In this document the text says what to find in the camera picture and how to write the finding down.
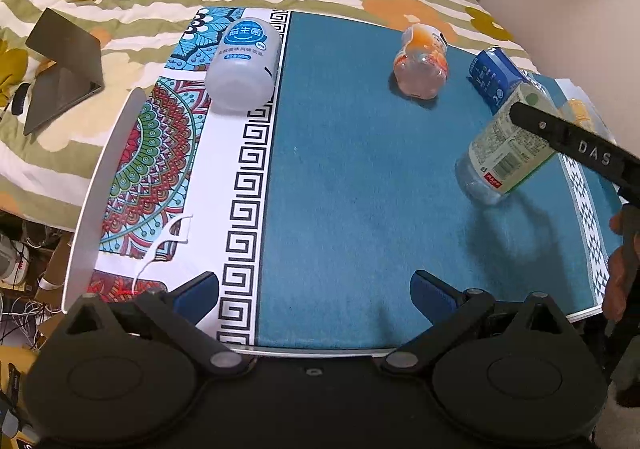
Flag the white bottle with blue label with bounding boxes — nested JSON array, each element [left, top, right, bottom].
[[205, 18, 280, 112]]

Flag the small yellow bottle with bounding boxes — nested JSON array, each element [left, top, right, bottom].
[[564, 99, 610, 136]]

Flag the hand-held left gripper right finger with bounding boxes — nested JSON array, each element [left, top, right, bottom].
[[380, 270, 576, 377]]

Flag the white dental floss pick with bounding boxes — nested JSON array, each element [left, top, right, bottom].
[[134, 215, 194, 281]]

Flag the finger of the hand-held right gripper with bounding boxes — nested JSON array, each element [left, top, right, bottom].
[[509, 100, 640, 206]]

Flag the patterned blue table mat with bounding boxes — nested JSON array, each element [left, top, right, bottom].
[[86, 6, 626, 352]]

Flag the orange drink bottle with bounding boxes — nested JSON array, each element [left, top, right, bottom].
[[392, 24, 449, 98]]

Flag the brown cardboard box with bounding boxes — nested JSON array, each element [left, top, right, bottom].
[[36, 229, 78, 332]]

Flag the blue drink carton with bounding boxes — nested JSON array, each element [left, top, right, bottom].
[[468, 47, 537, 112]]

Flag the person's right hand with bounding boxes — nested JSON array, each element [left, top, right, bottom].
[[602, 205, 640, 326]]

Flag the yellow box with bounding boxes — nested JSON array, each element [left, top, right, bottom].
[[0, 344, 43, 449]]

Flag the clear bottle with green label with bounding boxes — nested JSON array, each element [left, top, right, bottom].
[[455, 81, 564, 206]]

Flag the grey tablet with folding cover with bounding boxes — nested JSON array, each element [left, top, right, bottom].
[[22, 7, 106, 136]]

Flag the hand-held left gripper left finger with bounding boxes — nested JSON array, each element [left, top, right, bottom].
[[47, 271, 252, 377]]

